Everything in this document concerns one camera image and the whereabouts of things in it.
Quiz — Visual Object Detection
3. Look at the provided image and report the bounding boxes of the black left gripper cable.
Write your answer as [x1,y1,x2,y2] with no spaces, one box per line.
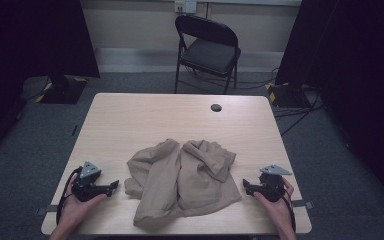
[55,165,84,227]

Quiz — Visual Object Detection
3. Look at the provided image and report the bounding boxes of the black stand base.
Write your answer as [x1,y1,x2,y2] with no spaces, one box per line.
[39,74,89,105]
[265,81,312,109]

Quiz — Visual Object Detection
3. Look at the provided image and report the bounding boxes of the grey tape strip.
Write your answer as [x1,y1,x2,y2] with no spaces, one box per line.
[35,204,64,217]
[291,198,315,211]

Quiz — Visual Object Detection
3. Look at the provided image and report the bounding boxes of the white wall outlet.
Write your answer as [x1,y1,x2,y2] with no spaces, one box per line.
[174,0,198,15]

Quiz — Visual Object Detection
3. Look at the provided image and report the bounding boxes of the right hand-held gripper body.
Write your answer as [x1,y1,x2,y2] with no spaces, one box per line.
[246,163,293,203]

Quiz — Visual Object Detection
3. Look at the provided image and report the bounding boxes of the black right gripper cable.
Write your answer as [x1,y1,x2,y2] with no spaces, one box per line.
[281,185,298,233]

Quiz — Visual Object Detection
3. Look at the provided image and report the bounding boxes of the person's left hand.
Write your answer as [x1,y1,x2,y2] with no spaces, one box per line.
[56,174,108,234]

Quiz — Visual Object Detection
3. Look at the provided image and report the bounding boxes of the black folding chair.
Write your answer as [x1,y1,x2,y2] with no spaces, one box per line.
[173,14,242,96]

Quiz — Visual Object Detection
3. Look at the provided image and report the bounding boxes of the beige shorts with black drawstring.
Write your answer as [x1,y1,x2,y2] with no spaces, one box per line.
[123,137,243,232]

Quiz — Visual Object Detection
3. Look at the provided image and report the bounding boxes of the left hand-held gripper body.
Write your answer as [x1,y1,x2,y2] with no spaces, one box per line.
[71,161,114,203]

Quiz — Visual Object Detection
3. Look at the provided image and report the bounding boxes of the person's right hand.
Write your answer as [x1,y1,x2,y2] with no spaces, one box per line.
[253,177,296,232]

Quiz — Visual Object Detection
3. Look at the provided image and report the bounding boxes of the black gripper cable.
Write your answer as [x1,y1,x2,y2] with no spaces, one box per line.
[55,165,84,227]
[281,185,298,233]

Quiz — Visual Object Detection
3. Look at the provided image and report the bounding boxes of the black floor cable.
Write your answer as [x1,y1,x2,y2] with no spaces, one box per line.
[273,93,325,138]
[181,65,281,92]

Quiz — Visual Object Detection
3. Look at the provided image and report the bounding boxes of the dark curtain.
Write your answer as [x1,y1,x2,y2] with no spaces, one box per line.
[274,0,384,216]
[0,0,101,169]

